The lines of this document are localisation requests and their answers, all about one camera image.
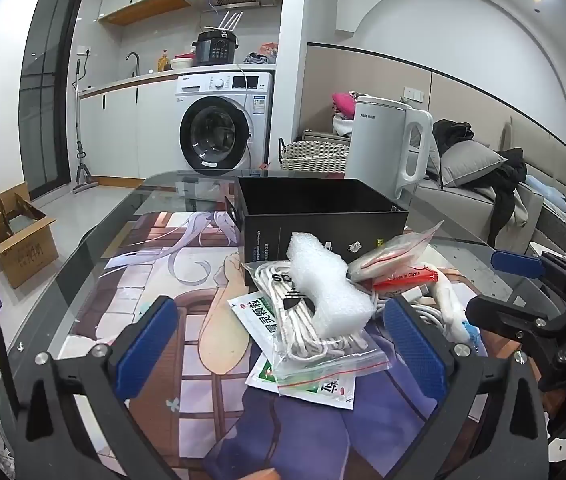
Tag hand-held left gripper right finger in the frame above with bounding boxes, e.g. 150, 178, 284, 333
382, 294, 551, 480

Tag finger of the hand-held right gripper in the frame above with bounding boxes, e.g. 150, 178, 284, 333
490, 251, 566, 301
466, 295, 566, 343

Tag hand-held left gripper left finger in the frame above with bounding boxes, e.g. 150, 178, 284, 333
10, 296, 179, 480

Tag white item with blue end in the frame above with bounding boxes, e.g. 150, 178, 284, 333
433, 267, 481, 356

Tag red white plastic packet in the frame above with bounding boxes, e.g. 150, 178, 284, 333
372, 266, 439, 301

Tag white foam piece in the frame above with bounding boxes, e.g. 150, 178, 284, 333
285, 232, 375, 338

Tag green white medicine sachet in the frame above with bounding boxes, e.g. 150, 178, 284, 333
245, 352, 357, 411
228, 291, 284, 356

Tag clear zip bag reddish contents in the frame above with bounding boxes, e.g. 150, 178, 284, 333
347, 220, 444, 283

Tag zip bag with white rope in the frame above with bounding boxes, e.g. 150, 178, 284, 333
250, 260, 389, 396

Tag black cardboard box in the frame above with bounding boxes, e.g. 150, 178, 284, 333
233, 177, 410, 288

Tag grey sofa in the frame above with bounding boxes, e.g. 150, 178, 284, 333
408, 120, 566, 256

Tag dark coat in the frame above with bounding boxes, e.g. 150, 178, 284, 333
488, 147, 531, 248

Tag printed table mat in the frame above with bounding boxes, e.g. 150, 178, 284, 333
70, 210, 489, 480

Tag light blue cloth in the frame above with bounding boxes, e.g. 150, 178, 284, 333
528, 175, 566, 211

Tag grey pillow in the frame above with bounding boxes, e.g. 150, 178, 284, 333
428, 140, 508, 188

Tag black jacket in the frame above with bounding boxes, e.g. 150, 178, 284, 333
433, 119, 475, 156

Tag open brown cardboard box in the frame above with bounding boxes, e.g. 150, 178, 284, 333
0, 182, 60, 290

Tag white electric kettle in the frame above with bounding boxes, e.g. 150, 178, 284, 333
345, 95, 436, 201

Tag grey mop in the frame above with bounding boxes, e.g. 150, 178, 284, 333
74, 59, 98, 196

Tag white lower kitchen cabinets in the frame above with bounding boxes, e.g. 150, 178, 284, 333
79, 80, 184, 181

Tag wicker basket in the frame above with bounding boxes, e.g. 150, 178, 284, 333
279, 137, 351, 173

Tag white washing machine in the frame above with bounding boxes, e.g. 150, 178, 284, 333
175, 71, 275, 177

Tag pink cloth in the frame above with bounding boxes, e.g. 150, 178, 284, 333
332, 92, 359, 117

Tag dark glass door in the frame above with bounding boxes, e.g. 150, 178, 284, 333
18, 0, 88, 201

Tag black pressure cooker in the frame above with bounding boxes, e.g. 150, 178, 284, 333
192, 30, 239, 67

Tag pile of clothes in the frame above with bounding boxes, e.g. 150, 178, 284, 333
243, 42, 279, 66

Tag white charging cable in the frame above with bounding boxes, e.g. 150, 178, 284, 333
375, 287, 446, 333

